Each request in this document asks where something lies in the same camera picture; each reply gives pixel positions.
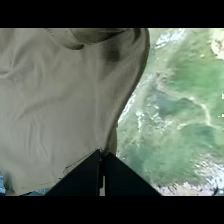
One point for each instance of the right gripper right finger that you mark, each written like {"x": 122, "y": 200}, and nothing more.
{"x": 126, "y": 181}

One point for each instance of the brown garment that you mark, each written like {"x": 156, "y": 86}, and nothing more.
{"x": 56, "y": 110}

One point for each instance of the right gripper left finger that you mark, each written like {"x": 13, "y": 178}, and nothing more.
{"x": 83, "y": 180}

